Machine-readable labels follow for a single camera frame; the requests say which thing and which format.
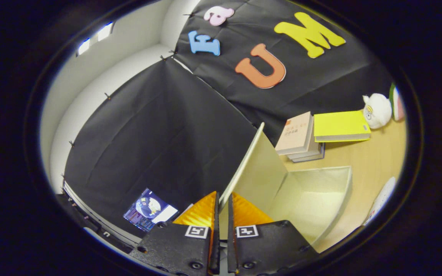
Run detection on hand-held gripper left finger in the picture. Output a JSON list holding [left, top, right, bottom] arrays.
[[129, 191, 221, 276]]

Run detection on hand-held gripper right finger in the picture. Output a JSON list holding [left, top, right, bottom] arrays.
[[227, 192, 319, 276]]

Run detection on grey-green fabric storage box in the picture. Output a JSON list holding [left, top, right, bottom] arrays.
[[218, 122, 353, 253]]

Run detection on white striped canvas shoe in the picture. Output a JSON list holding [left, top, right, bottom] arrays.
[[362, 176, 397, 226]]

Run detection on blue picture screen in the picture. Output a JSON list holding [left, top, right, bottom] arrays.
[[123, 188, 178, 233]]

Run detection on beige cover book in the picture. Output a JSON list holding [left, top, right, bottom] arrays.
[[275, 111, 314, 156]]

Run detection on black backdrop cloth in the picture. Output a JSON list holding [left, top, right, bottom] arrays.
[[63, 0, 396, 238]]

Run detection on yellow cover book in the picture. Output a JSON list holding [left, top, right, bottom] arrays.
[[313, 110, 371, 143]]

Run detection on white plush toy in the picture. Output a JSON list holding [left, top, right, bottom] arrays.
[[362, 93, 393, 130]]

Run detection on watermelon slice plush toy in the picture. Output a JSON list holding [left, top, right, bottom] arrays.
[[389, 82, 406, 122]]

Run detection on long ceiling light panel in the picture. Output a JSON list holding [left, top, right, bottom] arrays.
[[76, 22, 114, 57]]

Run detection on dark metal frame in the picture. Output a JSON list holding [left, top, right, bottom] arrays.
[[56, 180, 141, 250]]

